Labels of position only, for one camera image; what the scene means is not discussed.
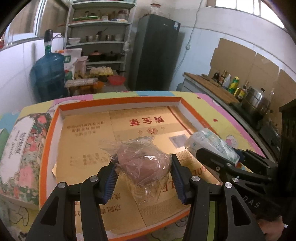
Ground red plastic basket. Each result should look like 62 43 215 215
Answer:
107 75 126 86

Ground orange shallow cardboard box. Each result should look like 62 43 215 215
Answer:
39 95 218 240

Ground pink item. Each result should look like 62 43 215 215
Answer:
98 136 172 205

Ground blue water jug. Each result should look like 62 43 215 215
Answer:
30 29 67 102

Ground floral tissue box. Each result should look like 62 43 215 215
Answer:
1 113 52 209

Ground green yellow bottle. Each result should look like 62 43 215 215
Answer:
228 76 239 94

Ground colourful cartoon bed sheet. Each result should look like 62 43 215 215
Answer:
1 91 262 240

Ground steel steamer pot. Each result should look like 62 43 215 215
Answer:
241 87 271 116

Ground egg tray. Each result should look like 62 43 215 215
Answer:
87 66 114 76

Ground wooden top kitchen counter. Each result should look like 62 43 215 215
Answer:
182 72 278 162

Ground white tissue packet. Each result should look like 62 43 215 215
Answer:
185 128 240 165

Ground grey metal shelf rack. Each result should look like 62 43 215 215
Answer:
63 1 137 73

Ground black refrigerator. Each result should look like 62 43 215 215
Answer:
128 14 180 91

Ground right hand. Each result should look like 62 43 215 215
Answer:
257 216 287 241

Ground glass jar on fridge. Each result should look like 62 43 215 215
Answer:
150 3 161 15

